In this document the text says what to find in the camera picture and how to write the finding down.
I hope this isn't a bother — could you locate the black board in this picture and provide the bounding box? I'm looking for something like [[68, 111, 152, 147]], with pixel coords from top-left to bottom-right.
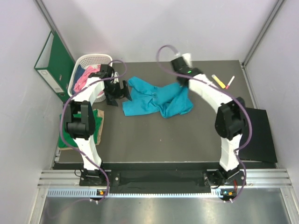
[[239, 108, 278, 163]]

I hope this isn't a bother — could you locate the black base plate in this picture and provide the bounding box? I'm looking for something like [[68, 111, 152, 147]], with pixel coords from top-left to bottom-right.
[[78, 169, 246, 194]]

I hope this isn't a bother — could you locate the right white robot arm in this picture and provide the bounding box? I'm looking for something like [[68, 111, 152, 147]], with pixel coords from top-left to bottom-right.
[[171, 53, 246, 187]]

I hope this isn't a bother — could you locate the pink white marker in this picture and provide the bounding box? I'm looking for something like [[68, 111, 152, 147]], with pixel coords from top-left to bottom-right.
[[226, 76, 235, 89]]

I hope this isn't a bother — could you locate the white laundry basket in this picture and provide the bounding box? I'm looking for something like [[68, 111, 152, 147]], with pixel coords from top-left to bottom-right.
[[67, 54, 113, 103]]

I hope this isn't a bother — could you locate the green ring binder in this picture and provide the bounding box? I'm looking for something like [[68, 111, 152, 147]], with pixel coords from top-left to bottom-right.
[[34, 32, 74, 102]]

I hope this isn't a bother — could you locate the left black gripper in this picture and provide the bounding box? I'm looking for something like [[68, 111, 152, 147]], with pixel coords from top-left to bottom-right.
[[103, 79, 131, 106]]

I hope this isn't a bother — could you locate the teal t shirt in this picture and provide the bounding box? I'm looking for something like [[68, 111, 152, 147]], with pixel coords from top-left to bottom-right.
[[122, 77, 193, 119]]

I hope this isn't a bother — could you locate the grey cable duct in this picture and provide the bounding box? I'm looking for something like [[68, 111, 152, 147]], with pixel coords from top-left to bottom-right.
[[47, 188, 233, 198]]

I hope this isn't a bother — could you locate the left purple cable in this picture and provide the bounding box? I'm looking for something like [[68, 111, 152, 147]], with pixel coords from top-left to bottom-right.
[[58, 60, 128, 203]]

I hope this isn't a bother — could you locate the pink t shirt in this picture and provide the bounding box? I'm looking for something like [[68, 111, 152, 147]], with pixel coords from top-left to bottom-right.
[[74, 64, 100, 94]]

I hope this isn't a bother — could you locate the navy blue t shirt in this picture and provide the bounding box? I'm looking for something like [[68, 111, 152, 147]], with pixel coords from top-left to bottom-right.
[[71, 64, 85, 94]]

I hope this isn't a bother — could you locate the yellow highlighter marker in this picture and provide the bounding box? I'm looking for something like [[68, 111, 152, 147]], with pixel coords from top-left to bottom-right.
[[212, 75, 226, 89]]

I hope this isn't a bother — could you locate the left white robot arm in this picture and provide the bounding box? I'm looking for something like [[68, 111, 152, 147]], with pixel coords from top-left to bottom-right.
[[60, 64, 132, 186]]

